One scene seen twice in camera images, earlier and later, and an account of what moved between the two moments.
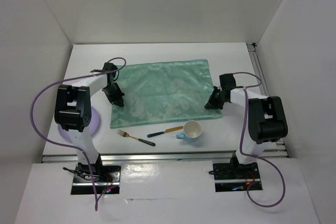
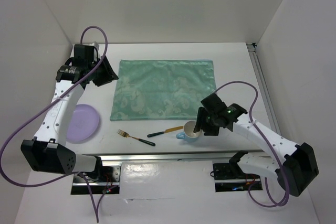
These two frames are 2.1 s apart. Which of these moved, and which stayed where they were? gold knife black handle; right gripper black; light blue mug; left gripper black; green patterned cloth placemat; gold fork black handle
Moved: left gripper black; right gripper black
Stayed: light blue mug; green patterned cloth placemat; gold knife black handle; gold fork black handle
